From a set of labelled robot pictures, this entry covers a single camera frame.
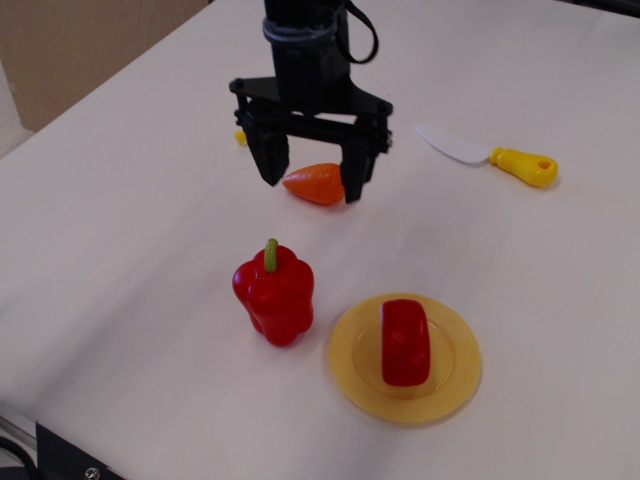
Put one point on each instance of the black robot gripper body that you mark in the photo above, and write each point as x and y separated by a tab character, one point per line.
312	76

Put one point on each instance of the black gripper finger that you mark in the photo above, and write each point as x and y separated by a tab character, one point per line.
356	168
270	150

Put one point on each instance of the red toy sushi piece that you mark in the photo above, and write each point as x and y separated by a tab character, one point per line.
405	343

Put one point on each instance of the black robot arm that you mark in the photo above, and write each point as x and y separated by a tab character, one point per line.
324	127

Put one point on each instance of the yellow plastic plate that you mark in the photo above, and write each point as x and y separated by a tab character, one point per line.
355	359

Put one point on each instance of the yellow toy banana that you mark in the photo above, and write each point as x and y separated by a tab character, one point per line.
241	138

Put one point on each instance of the orange toy carrot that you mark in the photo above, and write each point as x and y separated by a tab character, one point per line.
319	183

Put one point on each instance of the red toy bell pepper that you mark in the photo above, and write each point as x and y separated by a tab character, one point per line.
276	289

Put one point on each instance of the toy knife yellow handle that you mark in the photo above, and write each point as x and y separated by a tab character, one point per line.
535	170

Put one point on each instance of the aluminium table frame rail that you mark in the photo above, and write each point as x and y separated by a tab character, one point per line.
20	429

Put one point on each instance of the black corner bracket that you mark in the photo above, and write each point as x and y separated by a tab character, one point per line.
57	458

